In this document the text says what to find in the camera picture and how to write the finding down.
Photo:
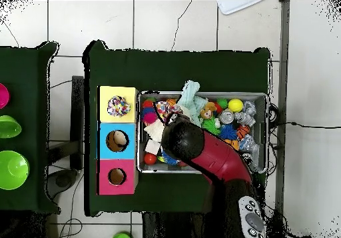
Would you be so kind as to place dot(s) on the polka dot cloth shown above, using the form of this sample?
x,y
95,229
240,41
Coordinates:
x,y
118,106
162,108

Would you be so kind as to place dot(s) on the mint green cloth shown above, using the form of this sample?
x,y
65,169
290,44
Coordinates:
x,y
190,96

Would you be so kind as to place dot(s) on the blue spiky toy with eyes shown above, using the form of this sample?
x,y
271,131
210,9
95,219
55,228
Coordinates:
x,y
170,159

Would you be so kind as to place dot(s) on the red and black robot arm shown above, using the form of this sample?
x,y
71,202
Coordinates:
x,y
221,158

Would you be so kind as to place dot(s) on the wooden box with three holes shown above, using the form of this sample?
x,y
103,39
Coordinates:
x,y
125,166

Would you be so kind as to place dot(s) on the shallow silver mesh bin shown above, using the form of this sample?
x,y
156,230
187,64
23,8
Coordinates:
x,y
262,99

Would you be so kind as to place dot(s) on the multicolour spiky caterpillar toy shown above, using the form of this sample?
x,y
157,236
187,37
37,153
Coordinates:
x,y
147,112

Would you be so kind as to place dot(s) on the wooden cube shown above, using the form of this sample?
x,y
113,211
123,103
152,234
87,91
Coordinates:
x,y
153,147

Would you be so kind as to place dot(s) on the green spiky toy with eyes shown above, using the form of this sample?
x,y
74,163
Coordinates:
x,y
210,126

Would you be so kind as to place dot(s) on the red ball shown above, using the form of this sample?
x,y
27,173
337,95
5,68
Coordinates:
x,y
149,159

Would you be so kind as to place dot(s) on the dark green tablecloth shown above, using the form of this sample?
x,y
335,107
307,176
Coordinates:
x,y
26,70
173,67

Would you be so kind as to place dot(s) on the yellow ball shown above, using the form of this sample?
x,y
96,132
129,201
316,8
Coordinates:
x,y
235,105

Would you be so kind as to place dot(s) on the grey plastic robot toy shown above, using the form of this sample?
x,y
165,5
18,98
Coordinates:
x,y
243,118

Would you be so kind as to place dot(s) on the black stand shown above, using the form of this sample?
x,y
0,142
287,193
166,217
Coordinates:
x,y
77,115

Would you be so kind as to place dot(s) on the grey rounded stand foot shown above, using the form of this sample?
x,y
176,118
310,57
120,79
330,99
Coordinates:
x,y
62,180

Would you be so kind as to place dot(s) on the white tray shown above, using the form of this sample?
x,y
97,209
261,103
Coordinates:
x,y
234,6

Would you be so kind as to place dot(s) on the small green bowl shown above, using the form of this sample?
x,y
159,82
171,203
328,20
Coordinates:
x,y
8,127

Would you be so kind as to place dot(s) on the large green bowl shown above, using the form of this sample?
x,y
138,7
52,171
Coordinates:
x,y
12,171

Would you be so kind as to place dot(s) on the pink bowl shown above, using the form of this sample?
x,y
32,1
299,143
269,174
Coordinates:
x,y
3,96

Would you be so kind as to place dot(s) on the grey metal post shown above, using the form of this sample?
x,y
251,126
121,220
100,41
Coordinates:
x,y
282,35

